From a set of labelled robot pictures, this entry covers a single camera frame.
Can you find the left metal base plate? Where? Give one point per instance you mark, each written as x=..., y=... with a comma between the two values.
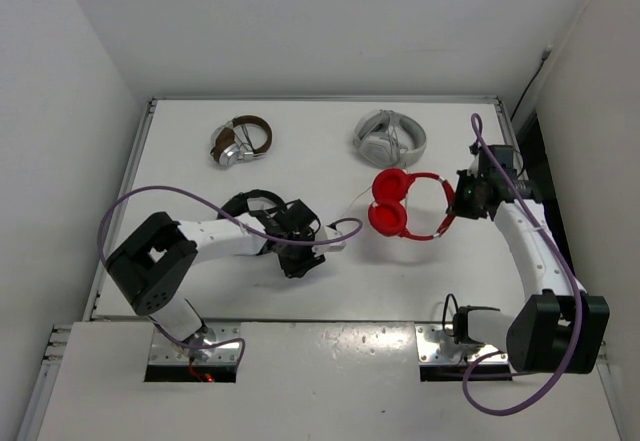
x=216, y=345

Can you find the red headphones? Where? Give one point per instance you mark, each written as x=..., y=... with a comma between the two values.
x=389, y=217

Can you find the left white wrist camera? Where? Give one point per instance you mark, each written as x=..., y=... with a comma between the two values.
x=327, y=240

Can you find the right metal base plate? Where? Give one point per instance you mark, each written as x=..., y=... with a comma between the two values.
x=435, y=348

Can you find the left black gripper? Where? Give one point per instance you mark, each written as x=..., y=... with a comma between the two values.
x=300, y=266

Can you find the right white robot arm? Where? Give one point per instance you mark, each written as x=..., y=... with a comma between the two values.
x=559, y=318

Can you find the black headphones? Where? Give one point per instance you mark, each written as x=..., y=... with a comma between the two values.
x=258, y=203

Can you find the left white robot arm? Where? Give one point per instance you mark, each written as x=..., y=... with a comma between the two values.
x=153, y=261

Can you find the metal base plate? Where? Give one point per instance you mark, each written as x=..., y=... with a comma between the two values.
x=216, y=345
x=435, y=348

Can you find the brown silver headphones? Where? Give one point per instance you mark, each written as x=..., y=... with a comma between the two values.
x=231, y=142

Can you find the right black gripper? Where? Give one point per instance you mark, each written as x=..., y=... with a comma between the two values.
x=459, y=208

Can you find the white grey headphones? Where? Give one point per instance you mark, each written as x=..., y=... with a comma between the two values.
x=389, y=139

